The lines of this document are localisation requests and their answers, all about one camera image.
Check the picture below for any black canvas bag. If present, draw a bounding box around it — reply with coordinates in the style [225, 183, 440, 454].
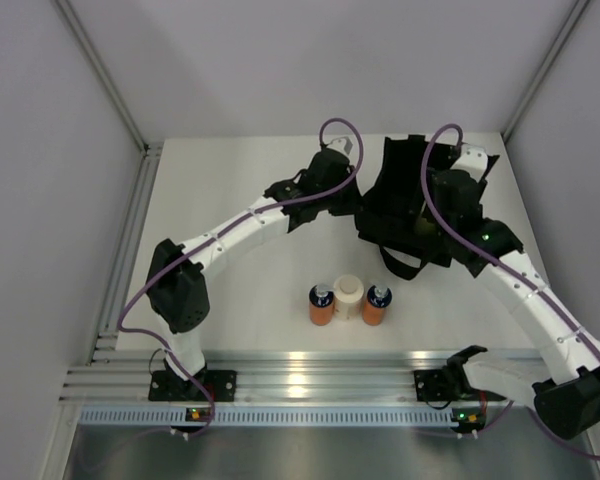
[354, 135, 499, 281]

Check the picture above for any cream bottle white cap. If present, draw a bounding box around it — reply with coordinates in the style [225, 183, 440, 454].
[333, 274, 365, 320]

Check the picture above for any orange bottle white pump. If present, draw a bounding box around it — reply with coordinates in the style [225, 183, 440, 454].
[362, 284, 393, 326]

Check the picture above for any yellow-green pump bottle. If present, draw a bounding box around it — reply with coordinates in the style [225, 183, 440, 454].
[414, 213, 437, 237]

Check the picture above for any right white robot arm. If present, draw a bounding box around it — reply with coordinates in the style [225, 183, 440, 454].
[422, 169, 600, 440]

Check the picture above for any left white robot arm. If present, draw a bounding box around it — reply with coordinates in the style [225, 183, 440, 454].
[147, 145, 360, 400]

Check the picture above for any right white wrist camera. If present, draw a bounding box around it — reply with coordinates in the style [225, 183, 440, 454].
[452, 143, 489, 182]

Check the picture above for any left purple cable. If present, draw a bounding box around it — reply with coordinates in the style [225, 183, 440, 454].
[116, 117, 365, 441]

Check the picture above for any purple cable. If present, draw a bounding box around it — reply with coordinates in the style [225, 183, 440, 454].
[423, 124, 600, 461]
[116, 117, 365, 441]

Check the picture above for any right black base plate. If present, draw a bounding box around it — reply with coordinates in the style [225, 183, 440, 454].
[413, 368, 504, 403]

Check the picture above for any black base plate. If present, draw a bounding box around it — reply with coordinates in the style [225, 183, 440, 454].
[413, 368, 504, 403]
[148, 368, 237, 403]

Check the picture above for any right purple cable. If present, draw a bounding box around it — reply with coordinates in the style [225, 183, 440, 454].
[423, 124, 600, 461]

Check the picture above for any right aluminium frame post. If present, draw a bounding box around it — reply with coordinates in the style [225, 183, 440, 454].
[501, 0, 594, 144]

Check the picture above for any aluminium frame post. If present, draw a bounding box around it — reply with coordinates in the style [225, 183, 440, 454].
[51, 0, 148, 153]
[501, 0, 594, 144]

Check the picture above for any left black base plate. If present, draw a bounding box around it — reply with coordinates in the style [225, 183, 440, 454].
[148, 368, 237, 403]

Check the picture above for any aluminium front rail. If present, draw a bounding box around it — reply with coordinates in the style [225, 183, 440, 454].
[60, 348, 452, 406]

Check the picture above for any left aluminium frame post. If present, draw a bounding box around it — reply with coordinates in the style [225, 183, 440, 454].
[51, 0, 148, 153]

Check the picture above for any grey slotted cable duct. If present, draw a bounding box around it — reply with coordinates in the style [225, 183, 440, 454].
[79, 406, 484, 428]

